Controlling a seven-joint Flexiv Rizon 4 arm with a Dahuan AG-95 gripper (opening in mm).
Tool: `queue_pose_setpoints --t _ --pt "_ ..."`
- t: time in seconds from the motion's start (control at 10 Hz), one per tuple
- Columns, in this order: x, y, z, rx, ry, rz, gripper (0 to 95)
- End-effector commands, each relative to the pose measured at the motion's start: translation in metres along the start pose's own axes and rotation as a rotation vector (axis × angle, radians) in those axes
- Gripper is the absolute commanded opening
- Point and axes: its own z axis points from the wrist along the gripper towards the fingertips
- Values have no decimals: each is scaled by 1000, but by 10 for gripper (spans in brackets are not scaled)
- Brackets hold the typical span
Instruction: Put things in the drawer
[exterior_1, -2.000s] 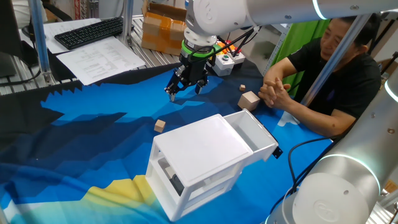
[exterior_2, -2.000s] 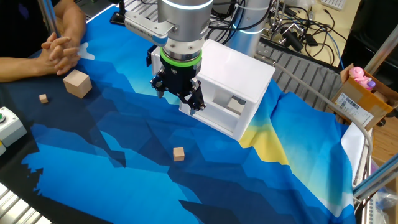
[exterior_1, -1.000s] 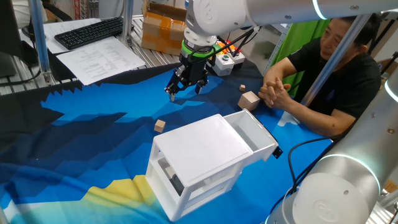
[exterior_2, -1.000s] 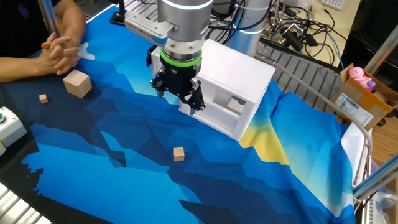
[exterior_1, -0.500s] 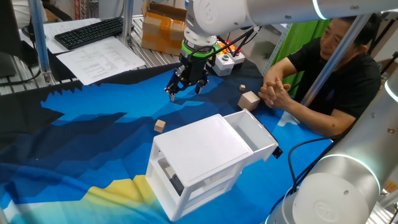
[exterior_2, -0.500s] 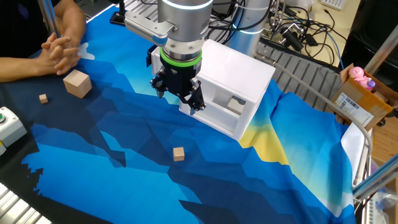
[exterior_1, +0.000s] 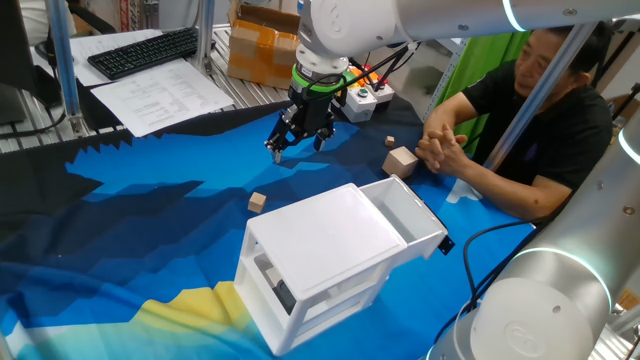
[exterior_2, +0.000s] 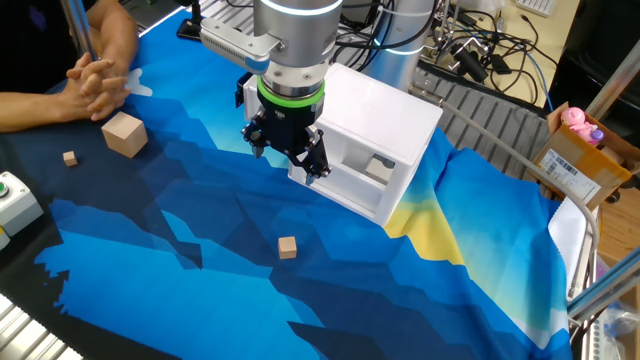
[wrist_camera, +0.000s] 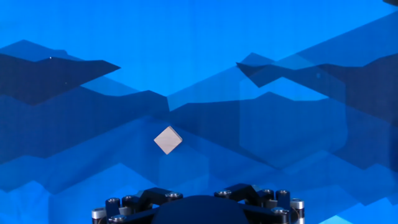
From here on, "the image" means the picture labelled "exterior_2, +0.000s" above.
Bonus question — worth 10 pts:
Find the person's right forearm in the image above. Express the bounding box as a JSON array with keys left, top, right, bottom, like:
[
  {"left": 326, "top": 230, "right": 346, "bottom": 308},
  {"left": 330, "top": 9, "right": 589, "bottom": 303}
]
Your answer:
[{"left": 0, "top": 91, "right": 76, "bottom": 134}]

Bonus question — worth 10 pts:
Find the person's left forearm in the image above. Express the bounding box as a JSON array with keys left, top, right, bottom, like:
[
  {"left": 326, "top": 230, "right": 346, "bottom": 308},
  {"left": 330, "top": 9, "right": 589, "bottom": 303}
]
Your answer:
[{"left": 87, "top": 0, "right": 140, "bottom": 76}]

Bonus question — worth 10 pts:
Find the aluminium frame bar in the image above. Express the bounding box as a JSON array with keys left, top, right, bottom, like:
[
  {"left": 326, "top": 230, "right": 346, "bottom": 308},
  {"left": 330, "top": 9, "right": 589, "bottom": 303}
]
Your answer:
[{"left": 566, "top": 247, "right": 640, "bottom": 322}]

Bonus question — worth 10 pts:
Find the aluminium frame post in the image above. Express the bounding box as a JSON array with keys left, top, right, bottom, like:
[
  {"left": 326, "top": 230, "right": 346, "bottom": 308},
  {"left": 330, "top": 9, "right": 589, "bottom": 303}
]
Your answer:
[
  {"left": 59, "top": 0, "right": 100, "bottom": 62},
  {"left": 583, "top": 38, "right": 640, "bottom": 121}
]

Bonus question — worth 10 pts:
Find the white plastic drawer cabinet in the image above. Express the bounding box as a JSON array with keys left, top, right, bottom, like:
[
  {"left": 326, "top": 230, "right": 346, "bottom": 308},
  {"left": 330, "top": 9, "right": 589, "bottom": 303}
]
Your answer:
[{"left": 242, "top": 62, "right": 445, "bottom": 227}]

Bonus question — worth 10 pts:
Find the grey box with green button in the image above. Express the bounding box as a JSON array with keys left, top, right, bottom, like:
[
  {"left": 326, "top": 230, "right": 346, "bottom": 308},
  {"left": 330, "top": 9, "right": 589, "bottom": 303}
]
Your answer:
[{"left": 0, "top": 171, "right": 45, "bottom": 237}]

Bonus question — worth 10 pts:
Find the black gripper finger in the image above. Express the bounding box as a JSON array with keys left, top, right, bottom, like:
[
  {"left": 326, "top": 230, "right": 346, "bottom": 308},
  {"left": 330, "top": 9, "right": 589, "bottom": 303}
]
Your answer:
[
  {"left": 288, "top": 125, "right": 332, "bottom": 187},
  {"left": 241, "top": 113, "right": 269, "bottom": 160}
]

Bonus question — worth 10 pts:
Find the small wooden cube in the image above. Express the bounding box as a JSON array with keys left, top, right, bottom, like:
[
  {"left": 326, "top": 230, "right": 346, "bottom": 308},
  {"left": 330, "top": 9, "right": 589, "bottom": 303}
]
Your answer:
[{"left": 277, "top": 235, "right": 299, "bottom": 261}]

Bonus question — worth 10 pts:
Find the pink plastic toy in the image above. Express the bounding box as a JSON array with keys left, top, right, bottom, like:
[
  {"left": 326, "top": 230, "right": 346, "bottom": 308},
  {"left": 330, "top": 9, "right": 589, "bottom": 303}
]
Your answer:
[{"left": 559, "top": 106, "right": 600, "bottom": 146}]

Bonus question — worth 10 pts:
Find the large wooden cube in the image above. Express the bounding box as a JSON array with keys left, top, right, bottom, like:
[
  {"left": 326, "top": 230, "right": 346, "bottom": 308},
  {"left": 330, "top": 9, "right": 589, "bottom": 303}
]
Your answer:
[{"left": 100, "top": 110, "right": 150, "bottom": 160}]

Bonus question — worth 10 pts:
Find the blue mountain print cloth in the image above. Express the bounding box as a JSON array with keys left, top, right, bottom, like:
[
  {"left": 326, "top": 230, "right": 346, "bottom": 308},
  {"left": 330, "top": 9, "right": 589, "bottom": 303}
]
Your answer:
[{"left": 0, "top": 9, "right": 599, "bottom": 360}]

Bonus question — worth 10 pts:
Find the silver metal clamp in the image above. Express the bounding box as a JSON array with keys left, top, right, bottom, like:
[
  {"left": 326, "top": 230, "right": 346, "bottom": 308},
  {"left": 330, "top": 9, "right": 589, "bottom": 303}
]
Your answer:
[{"left": 432, "top": 22, "right": 484, "bottom": 64}]

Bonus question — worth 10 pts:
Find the person's right hand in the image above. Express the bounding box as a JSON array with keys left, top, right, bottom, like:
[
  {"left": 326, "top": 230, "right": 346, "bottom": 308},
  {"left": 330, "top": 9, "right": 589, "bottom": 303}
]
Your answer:
[{"left": 60, "top": 74, "right": 130, "bottom": 124}]

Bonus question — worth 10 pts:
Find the grey cable conduit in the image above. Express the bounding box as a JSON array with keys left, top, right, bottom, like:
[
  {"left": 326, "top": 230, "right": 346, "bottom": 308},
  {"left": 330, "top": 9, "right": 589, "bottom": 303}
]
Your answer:
[{"left": 408, "top": 83, "right": 601, "bottom": 301}]

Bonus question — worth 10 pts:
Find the black smartphone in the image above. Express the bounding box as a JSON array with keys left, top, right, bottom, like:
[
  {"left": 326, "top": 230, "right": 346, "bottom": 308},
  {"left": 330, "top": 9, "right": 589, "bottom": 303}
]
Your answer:
[{"left": 176, "top": 18, "right": 204, "bottom": 42}]

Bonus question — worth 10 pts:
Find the black equipment case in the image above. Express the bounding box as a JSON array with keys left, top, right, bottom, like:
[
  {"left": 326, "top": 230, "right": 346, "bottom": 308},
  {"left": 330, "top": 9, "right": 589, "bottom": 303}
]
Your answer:
[{"left": 548, "top": 0, "right": 640, "bottom": 132}]

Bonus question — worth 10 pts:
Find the cardboard box with white label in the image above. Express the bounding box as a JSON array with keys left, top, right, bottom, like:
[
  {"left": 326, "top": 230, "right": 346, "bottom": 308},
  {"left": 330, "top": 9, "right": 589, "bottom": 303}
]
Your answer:
[{"left": 530, "top": 102, "right": 640, "bottom": 212}]

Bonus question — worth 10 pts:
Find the white keyboard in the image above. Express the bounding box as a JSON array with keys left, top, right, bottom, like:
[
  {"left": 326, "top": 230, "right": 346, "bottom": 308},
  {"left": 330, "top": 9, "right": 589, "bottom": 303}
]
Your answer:
[{"left": 514, "top": 0, "right": 557, "bottom": 18}]

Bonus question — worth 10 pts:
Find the blue cable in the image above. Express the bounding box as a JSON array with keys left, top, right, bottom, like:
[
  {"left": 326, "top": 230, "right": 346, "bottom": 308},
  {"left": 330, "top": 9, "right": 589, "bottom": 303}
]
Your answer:
[{"left": 523, "top": 49, "right": 555, "bottom": 112}]

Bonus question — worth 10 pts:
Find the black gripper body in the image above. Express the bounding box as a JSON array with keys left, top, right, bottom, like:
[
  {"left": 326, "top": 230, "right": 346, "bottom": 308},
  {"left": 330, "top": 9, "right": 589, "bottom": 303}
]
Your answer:
[{"left": 257, "top": 98, "right": 326, "bottom": 157}]

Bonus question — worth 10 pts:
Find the small black power adapter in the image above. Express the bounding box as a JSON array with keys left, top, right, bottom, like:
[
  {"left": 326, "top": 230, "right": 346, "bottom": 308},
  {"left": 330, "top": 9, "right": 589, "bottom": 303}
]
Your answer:
[{"left": 488, "top": 52, "right": 512, "bottom": 76}]

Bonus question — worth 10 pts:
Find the clear plastic bag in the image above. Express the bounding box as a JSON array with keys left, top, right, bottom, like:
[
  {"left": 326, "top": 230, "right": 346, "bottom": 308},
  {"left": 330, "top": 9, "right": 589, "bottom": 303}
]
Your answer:
[{"left": 597, "top": 302, "right": 640, "bottom": 351}]

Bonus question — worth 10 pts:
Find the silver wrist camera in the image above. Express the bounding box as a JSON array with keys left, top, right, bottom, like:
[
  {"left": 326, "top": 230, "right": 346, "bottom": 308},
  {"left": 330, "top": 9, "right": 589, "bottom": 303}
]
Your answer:
[{"left": 199, "top": 17, "right": 282, "bottom": 75}]

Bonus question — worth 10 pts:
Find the person's left hand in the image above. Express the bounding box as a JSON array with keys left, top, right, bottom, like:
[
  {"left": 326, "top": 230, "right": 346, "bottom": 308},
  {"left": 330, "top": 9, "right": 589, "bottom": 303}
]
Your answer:
[{"left": 66, "top": 52, "right": 132, "bottom": 95}]

